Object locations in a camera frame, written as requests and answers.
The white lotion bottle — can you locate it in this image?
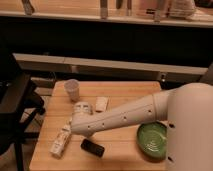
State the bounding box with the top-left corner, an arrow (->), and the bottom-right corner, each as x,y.
50,120 -> 72,158

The wooden bench rail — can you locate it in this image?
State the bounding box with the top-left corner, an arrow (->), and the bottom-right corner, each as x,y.
14,53 -> 208,82

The green bowl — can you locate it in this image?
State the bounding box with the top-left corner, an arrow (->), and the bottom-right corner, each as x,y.
137,122 -> 167,160

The black chair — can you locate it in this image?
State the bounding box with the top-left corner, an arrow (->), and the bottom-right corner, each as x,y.
0,49 -> 45,171

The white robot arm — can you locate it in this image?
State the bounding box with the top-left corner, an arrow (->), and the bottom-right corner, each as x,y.
71,83 -> 213,171

